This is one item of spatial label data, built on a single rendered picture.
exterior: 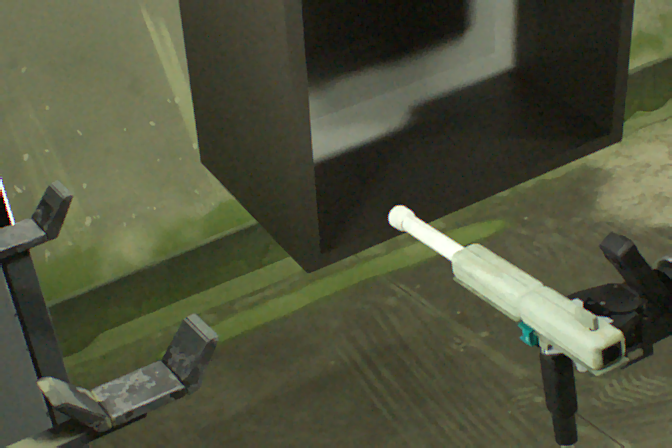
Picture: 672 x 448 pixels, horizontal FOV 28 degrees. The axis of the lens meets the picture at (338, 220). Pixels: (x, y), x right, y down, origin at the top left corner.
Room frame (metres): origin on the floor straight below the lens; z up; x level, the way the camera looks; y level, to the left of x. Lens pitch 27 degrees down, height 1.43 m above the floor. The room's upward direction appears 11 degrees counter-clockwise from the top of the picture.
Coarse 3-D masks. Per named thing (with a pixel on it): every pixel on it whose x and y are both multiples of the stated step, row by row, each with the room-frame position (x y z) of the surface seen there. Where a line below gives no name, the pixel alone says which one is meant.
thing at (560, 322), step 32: (416, 224) 1.66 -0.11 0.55; (448, 256) 1.57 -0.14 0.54; (480, 256) 1.52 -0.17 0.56; (480, 288) 1.48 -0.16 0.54; (512, 288) 1.42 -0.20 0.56; (544, 288) 1.41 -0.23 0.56; (544, 320) 1.35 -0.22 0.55; (576, 320) 1.32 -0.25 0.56; (544, 352) 1.36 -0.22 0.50; (576, 352) 1.29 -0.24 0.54; (544, 384) 1.38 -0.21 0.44
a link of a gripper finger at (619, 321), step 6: (612, 318) 1.38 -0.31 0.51; (618, 318) 1.38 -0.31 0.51; (624, 318) 1.38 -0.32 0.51; (630, 318) 1.38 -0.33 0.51; (636, 318) 1.38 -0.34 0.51; (612, 324) 1.37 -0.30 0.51; (618, 324) 1.37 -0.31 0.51; (624, 324) 1.37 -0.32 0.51; (630, 324) 1.38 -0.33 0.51; (624, 330) 1.37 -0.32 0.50
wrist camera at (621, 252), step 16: (608, 240) 1.43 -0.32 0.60; (624, 240) 1.42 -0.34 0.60; (608, 256) 1.42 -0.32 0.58; (624, 256) 1.40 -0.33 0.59; (640, 256) 1.41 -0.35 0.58; (624, 272) 1.43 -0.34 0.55; (640, 272) 1.41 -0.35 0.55; (640, 288) 1.42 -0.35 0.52; (656, 288) 1.42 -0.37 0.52; (656, 304) 1.42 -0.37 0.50
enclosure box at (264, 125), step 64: (192, 0) 1.93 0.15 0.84; (256, 0) 1.72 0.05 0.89; (320, 0) 2.10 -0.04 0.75; (384, 0) 2.16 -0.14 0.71; (448, 0) 2.23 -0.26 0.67; (512, 0) 2.23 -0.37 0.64; (576, 0) 2.07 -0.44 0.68; (192, 64) 1.98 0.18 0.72; (256, 64) 1.76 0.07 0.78; (320, 64) 2.12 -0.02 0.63; (384, 64) 2.18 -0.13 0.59; (448, 64) 2.25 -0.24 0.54; (512, 64) 2.25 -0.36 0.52; (576, 64) 2.08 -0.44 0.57; (256, 128) 1.80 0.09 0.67; (320, 128) 2.10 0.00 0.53; (384, 128) 2.09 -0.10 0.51; (448, 128) 2.07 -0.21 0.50; (512, 128) 2.05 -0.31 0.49; (576, 128) 2.03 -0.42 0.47; (256, 192) 1.84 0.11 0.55; (320, 192) 1.92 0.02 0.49; (384, 192) 1.91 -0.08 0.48; (448, 192) 1.89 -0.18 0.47; (320, 256) 1.74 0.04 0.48
